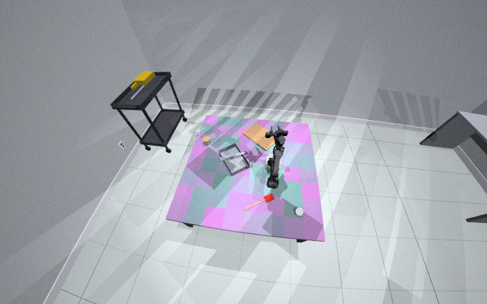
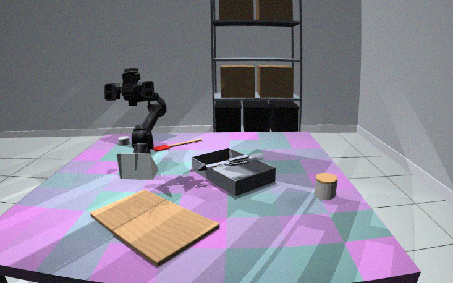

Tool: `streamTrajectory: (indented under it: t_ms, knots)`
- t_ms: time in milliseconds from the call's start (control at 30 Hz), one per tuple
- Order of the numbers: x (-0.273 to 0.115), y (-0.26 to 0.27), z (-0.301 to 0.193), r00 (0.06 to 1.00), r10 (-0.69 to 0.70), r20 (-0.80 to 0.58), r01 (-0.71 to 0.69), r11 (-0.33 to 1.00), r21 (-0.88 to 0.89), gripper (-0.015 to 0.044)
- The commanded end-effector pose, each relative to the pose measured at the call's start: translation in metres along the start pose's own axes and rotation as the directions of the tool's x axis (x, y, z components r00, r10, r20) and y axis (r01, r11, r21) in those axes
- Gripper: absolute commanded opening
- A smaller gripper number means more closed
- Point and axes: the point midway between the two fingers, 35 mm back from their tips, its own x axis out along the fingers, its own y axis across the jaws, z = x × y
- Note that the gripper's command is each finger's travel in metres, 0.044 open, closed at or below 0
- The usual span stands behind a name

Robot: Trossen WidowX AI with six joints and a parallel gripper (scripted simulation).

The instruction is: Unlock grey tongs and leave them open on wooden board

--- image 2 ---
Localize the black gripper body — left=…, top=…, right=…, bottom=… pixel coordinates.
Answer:
left=104, top=81, right=155, bottom=101

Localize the wooden board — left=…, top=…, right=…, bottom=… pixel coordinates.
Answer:
left=90, top=189, right=219, bottom=266

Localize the short grey cylinder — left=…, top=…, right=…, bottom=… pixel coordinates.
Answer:
left=118, top=136, right=130, bottom=145

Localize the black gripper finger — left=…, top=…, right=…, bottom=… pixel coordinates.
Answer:
left=112, top=83, right=120, bottom=99
left=134, top=82, right=146, bottom=98

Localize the grey cylinder with orange top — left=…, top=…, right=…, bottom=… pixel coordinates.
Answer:
left=314, top=173, right=338, bottom=200

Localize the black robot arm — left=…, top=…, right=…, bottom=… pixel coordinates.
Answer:
left=122, top=68, right=166, bottom=154

